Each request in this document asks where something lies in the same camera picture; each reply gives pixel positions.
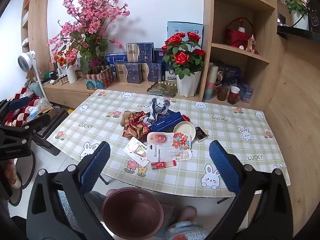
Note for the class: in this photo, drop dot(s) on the flower hook blister card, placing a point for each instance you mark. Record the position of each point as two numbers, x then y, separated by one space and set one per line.
160 150

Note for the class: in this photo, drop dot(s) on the small black box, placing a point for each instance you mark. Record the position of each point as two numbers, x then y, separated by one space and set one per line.
200 133

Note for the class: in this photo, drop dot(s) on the person's foot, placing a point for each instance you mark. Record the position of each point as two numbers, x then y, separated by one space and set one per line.
188 212
110 193

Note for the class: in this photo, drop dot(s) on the gold embossed tray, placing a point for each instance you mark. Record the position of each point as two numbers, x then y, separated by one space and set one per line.
162 88

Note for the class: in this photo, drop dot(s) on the small colourful card packet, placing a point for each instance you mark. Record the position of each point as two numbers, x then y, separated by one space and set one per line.
135 152

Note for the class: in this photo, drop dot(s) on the gold blue gift box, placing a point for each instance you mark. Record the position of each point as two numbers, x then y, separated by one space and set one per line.
127 73
140 52
151 72

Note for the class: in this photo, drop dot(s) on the dark blue patterned box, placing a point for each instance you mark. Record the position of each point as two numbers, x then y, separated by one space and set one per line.
231 75

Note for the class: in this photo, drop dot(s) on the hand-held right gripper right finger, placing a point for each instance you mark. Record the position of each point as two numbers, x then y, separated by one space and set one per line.
223 167

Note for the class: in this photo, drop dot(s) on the scalloped fence planter box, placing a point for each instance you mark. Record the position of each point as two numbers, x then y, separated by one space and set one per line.
98 80

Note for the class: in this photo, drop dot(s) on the white vase orange flowers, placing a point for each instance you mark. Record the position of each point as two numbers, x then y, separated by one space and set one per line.
72 75

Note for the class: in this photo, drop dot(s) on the pink blossom branches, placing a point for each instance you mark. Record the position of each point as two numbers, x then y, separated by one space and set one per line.
92 17

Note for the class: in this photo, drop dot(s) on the red white checked blanket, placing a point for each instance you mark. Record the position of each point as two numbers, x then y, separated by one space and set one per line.
23 92

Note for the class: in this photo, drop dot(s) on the long blue carton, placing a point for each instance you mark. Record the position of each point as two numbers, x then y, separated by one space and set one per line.
166 122

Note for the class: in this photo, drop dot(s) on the person's right leg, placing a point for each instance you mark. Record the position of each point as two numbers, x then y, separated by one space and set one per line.
185 231

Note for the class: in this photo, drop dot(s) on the black crate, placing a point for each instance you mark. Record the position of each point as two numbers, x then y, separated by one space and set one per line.
53 127

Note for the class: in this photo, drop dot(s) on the person's right foot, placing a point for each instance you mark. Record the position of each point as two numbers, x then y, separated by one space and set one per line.
188 212

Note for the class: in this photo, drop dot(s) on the wooden shelf unit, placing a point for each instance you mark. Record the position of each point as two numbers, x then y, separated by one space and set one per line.
262 30

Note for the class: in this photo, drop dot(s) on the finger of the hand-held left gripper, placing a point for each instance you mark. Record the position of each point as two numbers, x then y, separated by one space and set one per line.
37 121
18 102

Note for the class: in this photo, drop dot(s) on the large light blue box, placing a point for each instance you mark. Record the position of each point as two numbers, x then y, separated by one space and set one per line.
180 28

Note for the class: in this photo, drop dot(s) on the white standing fan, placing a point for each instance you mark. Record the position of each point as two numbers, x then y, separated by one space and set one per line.
25 61

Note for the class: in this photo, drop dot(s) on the green checked tablecloth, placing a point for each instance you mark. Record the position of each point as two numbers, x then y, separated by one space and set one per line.
112 130

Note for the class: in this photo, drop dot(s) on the person's left foot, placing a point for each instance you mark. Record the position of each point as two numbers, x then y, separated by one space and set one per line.
110 193

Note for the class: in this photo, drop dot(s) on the black shelf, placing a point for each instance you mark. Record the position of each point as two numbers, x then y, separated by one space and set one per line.
295 32

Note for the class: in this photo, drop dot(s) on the red transparent pen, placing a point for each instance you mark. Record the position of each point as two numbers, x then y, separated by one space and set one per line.
160 165

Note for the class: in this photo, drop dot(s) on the crumpled grey paper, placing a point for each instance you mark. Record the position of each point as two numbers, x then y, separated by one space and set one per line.
157 107

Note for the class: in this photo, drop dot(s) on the white blue box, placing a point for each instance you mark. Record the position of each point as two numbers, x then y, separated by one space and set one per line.
171 76

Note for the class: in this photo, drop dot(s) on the pink rose plant white pot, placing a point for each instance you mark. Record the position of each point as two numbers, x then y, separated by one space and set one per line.
298 17

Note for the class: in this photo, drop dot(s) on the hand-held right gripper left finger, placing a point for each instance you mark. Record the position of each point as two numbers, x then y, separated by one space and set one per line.
96 165

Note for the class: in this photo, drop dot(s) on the person's left hand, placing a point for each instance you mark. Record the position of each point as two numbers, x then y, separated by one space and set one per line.
12 173

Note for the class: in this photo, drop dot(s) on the row of small bottles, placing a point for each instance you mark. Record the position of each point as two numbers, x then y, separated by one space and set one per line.
62 78

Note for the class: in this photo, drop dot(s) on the perfume bottle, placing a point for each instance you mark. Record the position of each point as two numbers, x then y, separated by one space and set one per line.
251 43

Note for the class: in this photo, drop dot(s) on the red rose plant white pot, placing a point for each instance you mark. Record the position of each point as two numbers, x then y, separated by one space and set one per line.
187 85

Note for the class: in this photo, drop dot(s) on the small light blue box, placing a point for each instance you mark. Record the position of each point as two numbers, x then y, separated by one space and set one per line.
246 93

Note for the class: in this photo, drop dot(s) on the brown cup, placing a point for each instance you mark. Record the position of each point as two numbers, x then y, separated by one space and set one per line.
222 93

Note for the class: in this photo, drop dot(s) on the white round lid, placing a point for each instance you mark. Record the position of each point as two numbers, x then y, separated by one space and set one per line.
183 128

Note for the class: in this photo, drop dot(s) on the brown plastic bin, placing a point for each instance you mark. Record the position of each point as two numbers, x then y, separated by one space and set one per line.
132 212

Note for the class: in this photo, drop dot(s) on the crumpled gold red wrapper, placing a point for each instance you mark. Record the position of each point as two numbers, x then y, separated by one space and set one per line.
135 125

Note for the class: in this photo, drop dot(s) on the dark blue box red logo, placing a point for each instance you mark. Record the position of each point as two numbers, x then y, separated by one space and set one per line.
158 55

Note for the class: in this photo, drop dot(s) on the red cup white rim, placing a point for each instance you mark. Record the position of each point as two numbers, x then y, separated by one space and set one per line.
233 96

